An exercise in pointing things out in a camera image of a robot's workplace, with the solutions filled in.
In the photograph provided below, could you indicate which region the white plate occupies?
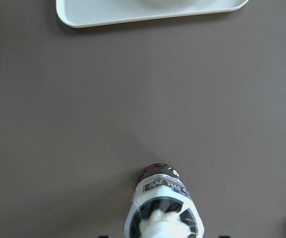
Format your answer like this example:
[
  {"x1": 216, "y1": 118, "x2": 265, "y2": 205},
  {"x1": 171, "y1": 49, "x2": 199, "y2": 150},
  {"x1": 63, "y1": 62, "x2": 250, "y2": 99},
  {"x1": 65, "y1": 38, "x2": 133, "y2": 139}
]
[{"x1": 139, "y1": 0, "x2": 192, "y2": 8}]

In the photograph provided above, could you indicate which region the white serving tray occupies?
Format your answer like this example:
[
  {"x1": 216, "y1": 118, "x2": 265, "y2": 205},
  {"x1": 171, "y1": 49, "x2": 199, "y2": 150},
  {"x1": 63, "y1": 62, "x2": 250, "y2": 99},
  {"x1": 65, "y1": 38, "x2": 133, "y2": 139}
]
[{"x1": 56, "y1": 0, "x2": 248, "y2": 28}]

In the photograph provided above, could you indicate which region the tea bottle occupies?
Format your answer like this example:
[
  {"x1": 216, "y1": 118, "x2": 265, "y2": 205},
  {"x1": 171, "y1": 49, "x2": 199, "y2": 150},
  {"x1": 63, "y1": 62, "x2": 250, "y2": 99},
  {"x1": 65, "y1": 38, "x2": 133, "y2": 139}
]
[{"x1": 124, "y1": 163, "x2": 204, "y2": 238}]

